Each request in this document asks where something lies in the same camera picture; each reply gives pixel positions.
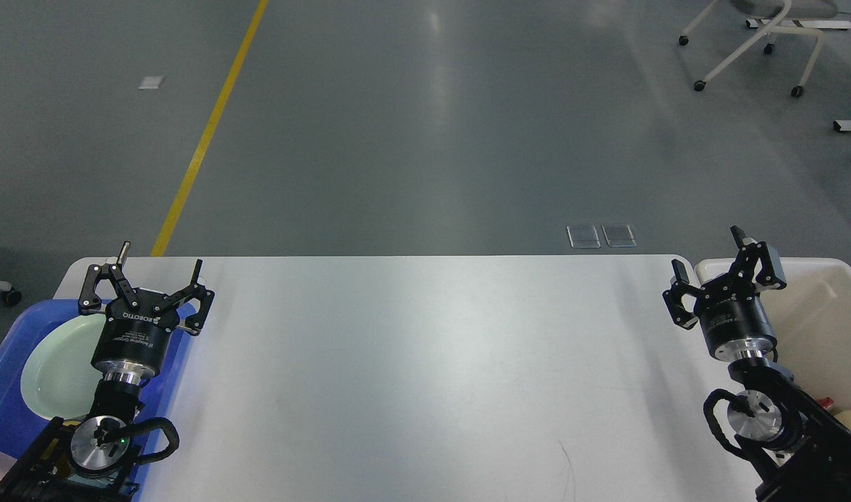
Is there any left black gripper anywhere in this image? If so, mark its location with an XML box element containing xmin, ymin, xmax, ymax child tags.
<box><xmin>77</xmin><ymin>241</ymin><xmax>215</xmax><ymax>384</ymax></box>

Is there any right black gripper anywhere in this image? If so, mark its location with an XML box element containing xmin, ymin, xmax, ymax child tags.
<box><xmin>662</xmin><ymin>225</ymin><xmax>788</xmax><ymax>362</ymax></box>

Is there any mint green plate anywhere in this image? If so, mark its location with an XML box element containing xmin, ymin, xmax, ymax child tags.
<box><xmin>20</xmin><ymin>314</ymin><xmax>105</xmax><ymax>419</ymax></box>

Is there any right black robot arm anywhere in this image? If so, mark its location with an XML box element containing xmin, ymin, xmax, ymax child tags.
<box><xmin>662</xmin><ymin>226</ymin><xmax>851</xmax><ymax>501</ymax></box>

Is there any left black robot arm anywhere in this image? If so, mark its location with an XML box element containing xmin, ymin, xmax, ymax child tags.
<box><xmin>0</xmin><ymin>242</ymin><xmax>215</xmax><ymax>501</ymax></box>

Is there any beige plastic bin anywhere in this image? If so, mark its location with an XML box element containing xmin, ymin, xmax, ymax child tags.
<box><xmin>695</xmin><ymin>257</ymin><xmax>851</xmax><ymax>447</ymax></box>

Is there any right floor plate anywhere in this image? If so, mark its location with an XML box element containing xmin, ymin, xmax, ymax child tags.
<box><xmin>601</xmin><ymin>225</ymin><xmax>638</xmax><ymax>248</ymax></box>

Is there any floor plate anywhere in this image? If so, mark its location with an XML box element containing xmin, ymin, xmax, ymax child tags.
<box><xmin>567</xmin><ymin>225</ymin><xmax>601</xmax><ymax>249</ymax></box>
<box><xmin>601</xmin><ymin>225</ymin><xmax>638</xmax><ymax>248</ymax></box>

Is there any left floor plate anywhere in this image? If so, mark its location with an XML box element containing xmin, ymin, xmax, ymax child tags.
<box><xmin>567</xmin><ymin>225</ymin><xmax>601</xmax><ymax>249</ymax></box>

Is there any white floor label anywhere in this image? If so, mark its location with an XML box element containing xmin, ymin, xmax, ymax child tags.
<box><xmin>137</xmin><ymin>75</ymin><xmax>164</xmax><ymax>90</ymax></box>

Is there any white rolling chair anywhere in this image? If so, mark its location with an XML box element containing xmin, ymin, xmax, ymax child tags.
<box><xmin>692</xmin><ymin>1</ymin><xmax>838</xmax><ymax>98</ymax></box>

